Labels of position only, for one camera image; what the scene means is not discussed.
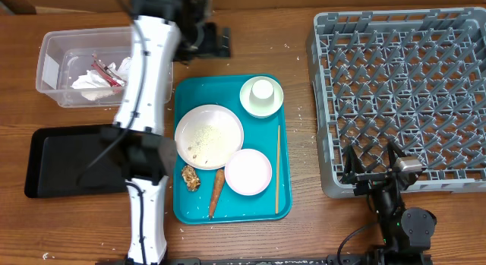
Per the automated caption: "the white upturned cup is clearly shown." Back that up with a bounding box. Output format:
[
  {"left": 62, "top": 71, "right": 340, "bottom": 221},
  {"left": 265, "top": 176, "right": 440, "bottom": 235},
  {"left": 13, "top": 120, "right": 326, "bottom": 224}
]
[{"left": 251, "top": 79, "right": 274, "bottom": 103}]

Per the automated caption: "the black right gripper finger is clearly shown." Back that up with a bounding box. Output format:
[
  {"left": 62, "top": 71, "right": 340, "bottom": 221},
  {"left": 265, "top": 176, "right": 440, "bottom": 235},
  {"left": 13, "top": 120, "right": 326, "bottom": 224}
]
[
  {"left": 343, "top": 144, "right": 365, "bottom": 175},
  {"left": 387, "top": 141, "right": 407, "bottom": 172}
]

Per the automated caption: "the large white plate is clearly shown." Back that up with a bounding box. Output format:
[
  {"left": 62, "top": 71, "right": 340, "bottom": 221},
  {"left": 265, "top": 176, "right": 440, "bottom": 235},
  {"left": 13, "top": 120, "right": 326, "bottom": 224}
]
[{"left": 175, "top": 105, "right": 245, "bottom": 170}]

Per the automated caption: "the black tray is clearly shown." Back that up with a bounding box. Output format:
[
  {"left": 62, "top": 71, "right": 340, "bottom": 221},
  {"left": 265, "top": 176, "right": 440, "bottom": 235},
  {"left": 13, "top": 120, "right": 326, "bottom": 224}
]
[{"left": 24, "top": 125, "right": 127, "bottom": 198}]

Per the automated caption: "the clear plastic bin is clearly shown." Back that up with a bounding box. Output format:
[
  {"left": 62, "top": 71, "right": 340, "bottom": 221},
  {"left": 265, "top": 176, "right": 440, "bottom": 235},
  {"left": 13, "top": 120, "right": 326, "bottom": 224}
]
[{"left": 35, "top": 26, "right": 175, "bottom": 109}]

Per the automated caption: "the small white plate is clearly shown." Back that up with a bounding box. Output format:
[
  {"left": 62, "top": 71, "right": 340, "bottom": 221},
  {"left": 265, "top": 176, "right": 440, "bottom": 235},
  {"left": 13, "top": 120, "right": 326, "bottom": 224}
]
[{"left": 224, "top": 149, "right": 273, "bottom": 196}]

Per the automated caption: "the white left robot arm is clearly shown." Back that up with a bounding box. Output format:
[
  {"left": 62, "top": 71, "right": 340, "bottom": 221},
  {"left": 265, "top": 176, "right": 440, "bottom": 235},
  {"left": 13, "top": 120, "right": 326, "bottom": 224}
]
[{"left": 101, "top": 0, "right": 231, "bottom": 264}]

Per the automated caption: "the red snack wrapper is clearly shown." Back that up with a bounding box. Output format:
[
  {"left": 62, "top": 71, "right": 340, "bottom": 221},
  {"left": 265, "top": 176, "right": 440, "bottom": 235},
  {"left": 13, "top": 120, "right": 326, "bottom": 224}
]
[{"left": 92, "top": 53, "right": 125, "bottom": 87}]

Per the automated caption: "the grey dishwasher rack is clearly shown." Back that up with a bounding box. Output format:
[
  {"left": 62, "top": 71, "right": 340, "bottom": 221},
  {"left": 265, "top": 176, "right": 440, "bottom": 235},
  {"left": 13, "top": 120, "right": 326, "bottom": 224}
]
[{"left": 307, "top": 7, "right": 485, "bottom": 198}]

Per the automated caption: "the pale green saucer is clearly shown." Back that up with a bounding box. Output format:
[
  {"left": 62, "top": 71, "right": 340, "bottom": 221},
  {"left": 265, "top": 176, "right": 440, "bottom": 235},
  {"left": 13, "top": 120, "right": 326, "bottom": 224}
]
[{"left": 239, "top": 76, "right": 284, "bottom": 118}]

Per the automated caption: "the white napkin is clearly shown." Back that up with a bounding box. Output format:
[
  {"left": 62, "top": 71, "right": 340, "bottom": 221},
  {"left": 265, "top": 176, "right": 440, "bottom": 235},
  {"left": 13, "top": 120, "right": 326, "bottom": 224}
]
[{"left": 71, "top": 57, "right": 131, "bottom": 101}]

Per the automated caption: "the pile of rice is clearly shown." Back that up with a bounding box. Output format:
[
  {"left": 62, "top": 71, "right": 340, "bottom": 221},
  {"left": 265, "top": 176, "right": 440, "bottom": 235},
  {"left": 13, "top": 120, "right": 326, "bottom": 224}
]
[{"left": 187, "top": 125, "right": 223, "bottom": 159}]

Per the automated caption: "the wooden chopstick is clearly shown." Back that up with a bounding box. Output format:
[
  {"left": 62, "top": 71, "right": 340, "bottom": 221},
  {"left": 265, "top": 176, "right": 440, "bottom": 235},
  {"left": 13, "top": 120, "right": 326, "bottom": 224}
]
[{"left": 275, "top": 125, "right": 281, "bottom": 214}]

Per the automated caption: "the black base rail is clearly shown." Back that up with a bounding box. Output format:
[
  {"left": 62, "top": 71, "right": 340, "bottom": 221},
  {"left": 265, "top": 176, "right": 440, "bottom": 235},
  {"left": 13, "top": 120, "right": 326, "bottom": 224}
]
[{"left": 163, "top": 254, "right": 434, "bottom": 265}]

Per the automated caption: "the brown walnut food scrap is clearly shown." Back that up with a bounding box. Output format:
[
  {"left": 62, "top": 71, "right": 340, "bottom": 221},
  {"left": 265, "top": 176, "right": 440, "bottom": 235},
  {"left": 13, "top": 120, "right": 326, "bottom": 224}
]
[{"left": 181, "top": 165, "right": 200, "bottom": 191}]

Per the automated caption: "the orange carrot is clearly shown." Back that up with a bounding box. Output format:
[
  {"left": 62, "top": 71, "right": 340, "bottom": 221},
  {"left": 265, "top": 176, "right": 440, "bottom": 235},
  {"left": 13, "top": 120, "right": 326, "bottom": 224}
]
[{"left": 209, "top": 169, "right": 226, "bottom": 219}]

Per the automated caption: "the teal serving tray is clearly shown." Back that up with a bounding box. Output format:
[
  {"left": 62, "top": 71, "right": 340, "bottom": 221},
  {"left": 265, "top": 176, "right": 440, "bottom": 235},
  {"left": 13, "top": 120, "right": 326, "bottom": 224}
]
[{"left": 172, "top": 74, "right": 292, "bottom": 225}]

